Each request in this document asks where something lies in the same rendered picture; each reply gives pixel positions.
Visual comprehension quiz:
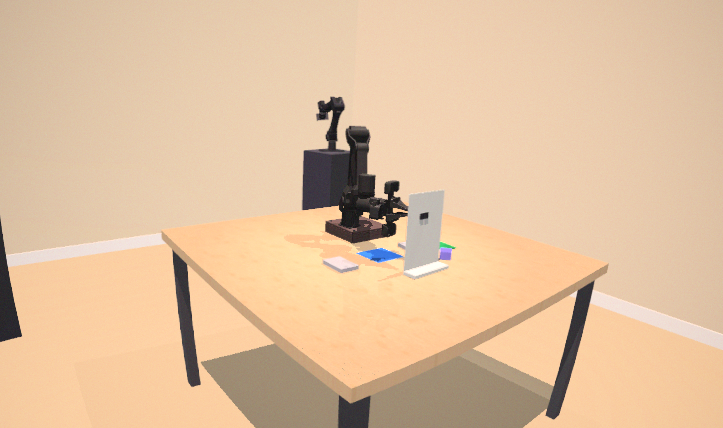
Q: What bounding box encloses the purple block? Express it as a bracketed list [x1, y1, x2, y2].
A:
[439, 247, 452, 261]

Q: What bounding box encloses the blue flat square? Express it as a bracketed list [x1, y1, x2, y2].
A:
[357, 248, 403, 263]

